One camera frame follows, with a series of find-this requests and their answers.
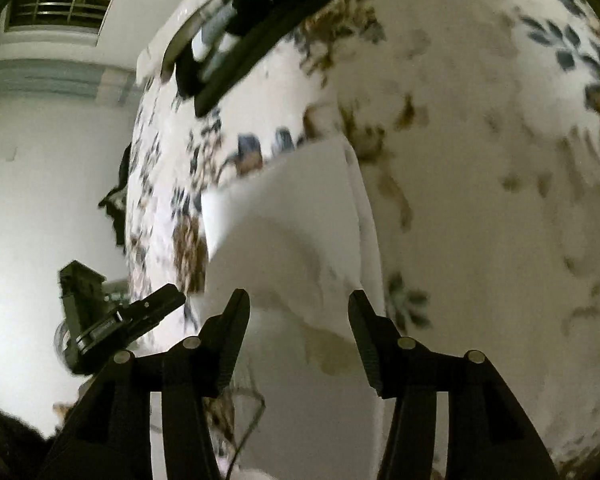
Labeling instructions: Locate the white t-shirt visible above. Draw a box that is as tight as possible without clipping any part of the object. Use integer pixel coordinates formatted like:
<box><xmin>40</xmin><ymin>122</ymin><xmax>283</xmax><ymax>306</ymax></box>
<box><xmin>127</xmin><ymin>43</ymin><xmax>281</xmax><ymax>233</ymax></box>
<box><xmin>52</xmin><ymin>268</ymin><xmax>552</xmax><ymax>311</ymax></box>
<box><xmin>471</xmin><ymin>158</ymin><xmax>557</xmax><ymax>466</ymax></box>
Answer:
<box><xmin>194</xmin><ymin>136</ymin><xmax>382</xmax><ymax>479</ymax></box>

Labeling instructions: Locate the black clothes pile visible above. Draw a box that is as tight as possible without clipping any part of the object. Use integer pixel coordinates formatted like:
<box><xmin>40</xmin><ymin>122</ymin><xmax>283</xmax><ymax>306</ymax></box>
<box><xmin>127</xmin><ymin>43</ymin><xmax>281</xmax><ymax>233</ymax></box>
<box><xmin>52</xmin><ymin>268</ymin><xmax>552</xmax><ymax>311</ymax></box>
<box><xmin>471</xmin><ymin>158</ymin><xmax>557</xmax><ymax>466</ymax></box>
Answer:
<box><xmin>98</xmin><ymin>145</ymin><xmax>131</xmax><ymax>248</ymax></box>

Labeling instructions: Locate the green curtain left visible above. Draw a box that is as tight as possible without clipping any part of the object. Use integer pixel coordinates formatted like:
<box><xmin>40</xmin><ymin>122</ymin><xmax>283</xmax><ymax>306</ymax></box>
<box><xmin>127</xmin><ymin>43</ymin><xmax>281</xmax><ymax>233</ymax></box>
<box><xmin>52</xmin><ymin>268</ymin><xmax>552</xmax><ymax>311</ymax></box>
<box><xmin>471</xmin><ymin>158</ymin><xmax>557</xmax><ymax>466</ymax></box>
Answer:
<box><xmin>0</xmin><ymin>58</ymin><xmax>142</xmax><ymax>106</ymax></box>

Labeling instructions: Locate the floral quilt bedspread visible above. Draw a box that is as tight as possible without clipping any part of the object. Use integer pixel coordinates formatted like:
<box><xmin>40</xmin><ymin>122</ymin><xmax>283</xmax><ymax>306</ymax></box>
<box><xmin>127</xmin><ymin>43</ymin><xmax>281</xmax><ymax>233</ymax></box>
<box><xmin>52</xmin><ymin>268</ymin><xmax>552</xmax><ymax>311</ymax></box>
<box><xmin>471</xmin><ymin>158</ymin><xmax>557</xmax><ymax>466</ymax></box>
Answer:
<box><xmin>125</xmin><ymin>0</ymin><xmax>600</xmax><ymax>479</ymax></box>

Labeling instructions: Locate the beige folded t-shirt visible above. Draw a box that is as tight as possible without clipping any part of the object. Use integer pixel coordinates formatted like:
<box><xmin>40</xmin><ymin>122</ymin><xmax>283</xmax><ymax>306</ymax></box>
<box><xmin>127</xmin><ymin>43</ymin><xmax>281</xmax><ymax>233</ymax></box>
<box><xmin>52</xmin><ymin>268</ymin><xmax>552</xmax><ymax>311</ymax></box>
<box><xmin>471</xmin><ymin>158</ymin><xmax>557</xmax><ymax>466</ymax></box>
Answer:
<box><xmin>135</xmin><ymin>0</ymin><xmax>225</xmax><ymax>87</ymax></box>

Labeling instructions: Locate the black striped folded garment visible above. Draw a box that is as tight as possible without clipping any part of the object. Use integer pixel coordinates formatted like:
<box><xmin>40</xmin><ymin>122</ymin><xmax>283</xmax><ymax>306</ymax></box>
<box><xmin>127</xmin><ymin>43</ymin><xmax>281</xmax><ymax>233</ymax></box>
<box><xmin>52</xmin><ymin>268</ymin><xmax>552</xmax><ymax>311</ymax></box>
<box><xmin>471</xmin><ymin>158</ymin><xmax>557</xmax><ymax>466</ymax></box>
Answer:
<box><xmin>171</xmin><ymin>0</ymin><xmax>330</xmax><ymax>118</ymax></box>

